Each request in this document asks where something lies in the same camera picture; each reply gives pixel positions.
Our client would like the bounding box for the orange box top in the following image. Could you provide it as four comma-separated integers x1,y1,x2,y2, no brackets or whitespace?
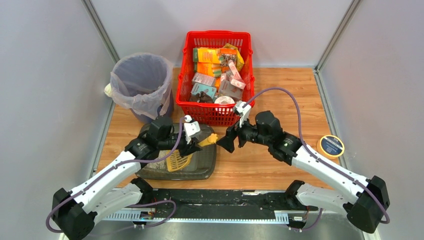
192,47,221,64

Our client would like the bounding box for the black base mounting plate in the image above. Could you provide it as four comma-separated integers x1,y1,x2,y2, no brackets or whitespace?
130,188,320,229

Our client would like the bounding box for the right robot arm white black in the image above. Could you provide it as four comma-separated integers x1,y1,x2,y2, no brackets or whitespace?
217,111,390,234

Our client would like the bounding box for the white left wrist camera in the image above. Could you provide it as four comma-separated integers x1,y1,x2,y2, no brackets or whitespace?
183,115,201,144

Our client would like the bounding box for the teal sponge box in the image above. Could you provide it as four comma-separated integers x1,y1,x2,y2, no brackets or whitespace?
190,82,217,98

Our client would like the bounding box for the grey pink box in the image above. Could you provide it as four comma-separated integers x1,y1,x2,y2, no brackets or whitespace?
191,72,216,87

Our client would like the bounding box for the grey litter box tray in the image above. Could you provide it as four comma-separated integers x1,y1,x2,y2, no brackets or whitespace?
135,124,217,181

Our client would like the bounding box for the white tape roll in basket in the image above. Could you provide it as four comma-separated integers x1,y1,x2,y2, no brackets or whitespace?
214,96,235,105

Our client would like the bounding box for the yellow litter scoop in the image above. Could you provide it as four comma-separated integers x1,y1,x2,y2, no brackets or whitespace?
165,133,220,173

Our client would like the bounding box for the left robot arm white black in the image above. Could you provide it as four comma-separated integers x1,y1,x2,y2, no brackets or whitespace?
45,115,202,240

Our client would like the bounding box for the purple trash bin with bag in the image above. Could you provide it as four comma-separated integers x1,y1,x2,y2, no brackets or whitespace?
104,52,174,123

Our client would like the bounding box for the yellow snack bag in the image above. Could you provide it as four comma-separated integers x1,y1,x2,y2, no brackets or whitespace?
223,43,245,71

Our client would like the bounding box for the yellow tape roll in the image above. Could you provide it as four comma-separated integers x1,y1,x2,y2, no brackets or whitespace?
316,134,345,160

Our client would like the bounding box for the orange box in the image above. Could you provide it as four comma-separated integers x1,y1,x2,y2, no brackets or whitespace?
192,47,221,64
193,62,222,78

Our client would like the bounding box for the dark brown cloth in basket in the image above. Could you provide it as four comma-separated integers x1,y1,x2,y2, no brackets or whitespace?
189,91,214,104

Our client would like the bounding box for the red plastic basket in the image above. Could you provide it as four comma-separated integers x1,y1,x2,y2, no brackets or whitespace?
175,30,256,128

